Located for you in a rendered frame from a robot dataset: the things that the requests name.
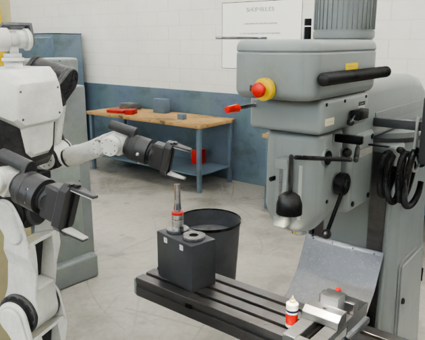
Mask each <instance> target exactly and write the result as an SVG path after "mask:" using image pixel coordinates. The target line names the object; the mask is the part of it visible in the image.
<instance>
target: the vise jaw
mask: <svg viewBox="0 0 425 340"><path fill-rule="evenodd" d="M302 317H303V318H306V319H308V320H311V321H314V322H317V323H319V324H322V325H324V326H326V327H330V328H332V329H335V330H337V331H338V330H339V329H340V328H341V327H342V326H343V325H344V324H345V322H346V318H347V311H344V310H341V309H338V308H335V307H333V306H330V305H327V304H324V303H321V302H318V301H316V300H309V301H308V302H307V303H305V305H304V308H303V310H302Z"/></svg>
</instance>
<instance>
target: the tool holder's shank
mask: <svg viewBox="0 0 425 340"><path fill-rule="evenodd" d="M173 210H175V212H176V213H179V212H180V211H181V201H180V183H175V184H174V207H173Z"/></svg>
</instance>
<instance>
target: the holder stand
mask: <svg viewBox="0 0 425 340"><path fill-rule="evenodd" d="M157 250H158V274H160V275H162V276H163V277H165V278H167V279H168V280H170V281H172V282H174V283H176V284H177V285H179V286H181V287H183V288H184V289H186V290H188V291H190V292H191V293H193V292H195V291H198V290H200V289H203V288H205V287H208V286H210V285H213V284H215V239H214V238H212V237H209V236H207V235H205V233H203V232H201V231H195V230H193V229H190V228H189V227H188V226H187V225H183V229H181V230H174V229H172V225H170V226H168V227H167V228H166V229H162V230H158V231H157Z"/></svg>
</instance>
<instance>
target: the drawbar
mask: <svg viewBox="0 0 425 340"><path fill-rule="evenodd" d="M304 25H305V26H311V25H312V19H311V18H306V19H304ZM304 39H311V27H304Z"/></svg>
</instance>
